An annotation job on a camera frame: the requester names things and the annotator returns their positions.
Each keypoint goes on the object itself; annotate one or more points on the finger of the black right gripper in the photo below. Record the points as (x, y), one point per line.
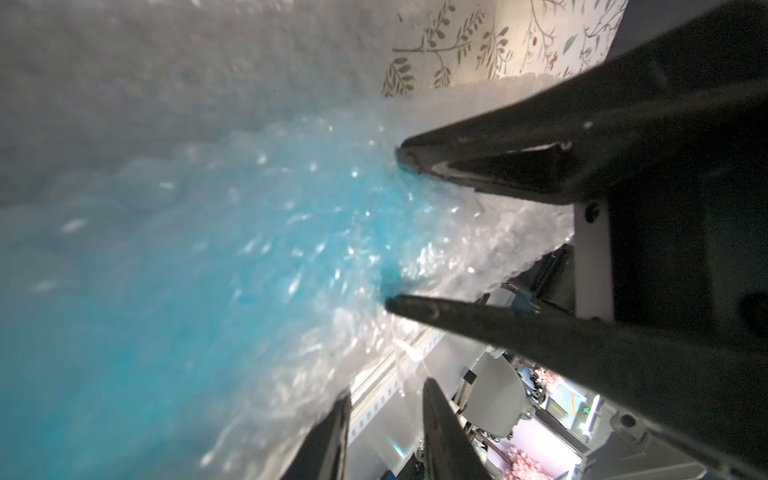
(706, 395)
(577, 139)

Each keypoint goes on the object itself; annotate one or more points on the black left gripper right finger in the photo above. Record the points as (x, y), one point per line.
(448, 453)

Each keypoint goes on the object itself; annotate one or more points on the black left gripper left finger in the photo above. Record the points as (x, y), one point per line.
(322, 455)

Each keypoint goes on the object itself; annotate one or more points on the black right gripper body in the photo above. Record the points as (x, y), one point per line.
(680, 247)

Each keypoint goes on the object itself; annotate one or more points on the blue glass bottle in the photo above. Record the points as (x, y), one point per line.
(190, 317)

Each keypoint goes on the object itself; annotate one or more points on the clear bubble wrap sheet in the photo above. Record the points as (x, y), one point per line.
(91, 85)

